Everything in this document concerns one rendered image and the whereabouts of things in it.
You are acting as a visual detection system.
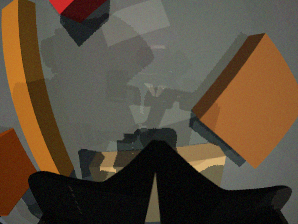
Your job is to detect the orange flat bar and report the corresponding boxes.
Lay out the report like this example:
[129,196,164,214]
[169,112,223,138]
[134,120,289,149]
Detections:
[1,0,74,176]

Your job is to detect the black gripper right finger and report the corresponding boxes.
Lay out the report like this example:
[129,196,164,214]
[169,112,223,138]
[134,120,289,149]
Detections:
[156,140,291,224]

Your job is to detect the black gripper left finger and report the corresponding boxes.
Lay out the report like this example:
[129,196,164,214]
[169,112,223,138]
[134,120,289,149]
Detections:
[28,140,160,224]

